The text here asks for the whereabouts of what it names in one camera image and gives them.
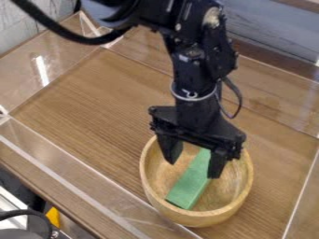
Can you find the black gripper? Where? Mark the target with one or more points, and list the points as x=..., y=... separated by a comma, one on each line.
x=195, y=122

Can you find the green rectangular block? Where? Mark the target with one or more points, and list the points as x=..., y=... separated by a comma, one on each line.
x=183, y=195

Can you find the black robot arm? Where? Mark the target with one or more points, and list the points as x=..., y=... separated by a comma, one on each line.
x=193, y=26

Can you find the brown wooden bowl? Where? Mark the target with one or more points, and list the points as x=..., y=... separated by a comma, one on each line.
x=224, y=196

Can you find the yellow black device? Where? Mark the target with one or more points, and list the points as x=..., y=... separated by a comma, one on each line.
x=54, y=215

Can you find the clear acrylic corner bracket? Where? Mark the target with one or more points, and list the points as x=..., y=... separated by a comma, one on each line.
x=93, y=30

